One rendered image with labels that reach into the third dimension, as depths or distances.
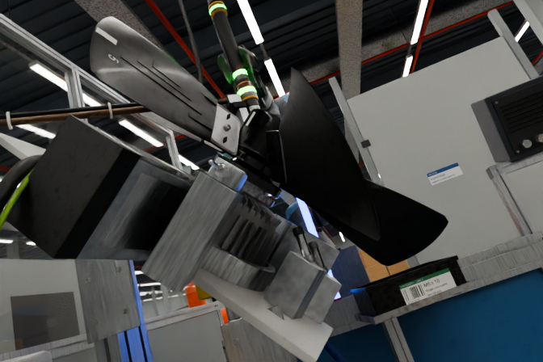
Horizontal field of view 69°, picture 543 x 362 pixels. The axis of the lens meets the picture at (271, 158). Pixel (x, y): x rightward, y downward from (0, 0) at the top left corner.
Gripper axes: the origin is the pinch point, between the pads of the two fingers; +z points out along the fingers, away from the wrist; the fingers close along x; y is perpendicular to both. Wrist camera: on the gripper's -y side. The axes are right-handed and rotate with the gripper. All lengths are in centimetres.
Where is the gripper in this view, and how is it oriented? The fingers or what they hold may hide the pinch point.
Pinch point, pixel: (229, 52)
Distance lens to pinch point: 95.7
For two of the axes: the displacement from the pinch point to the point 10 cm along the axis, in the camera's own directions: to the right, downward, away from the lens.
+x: -9.2, 3.7, 1.2
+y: 3.2, 8.9, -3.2
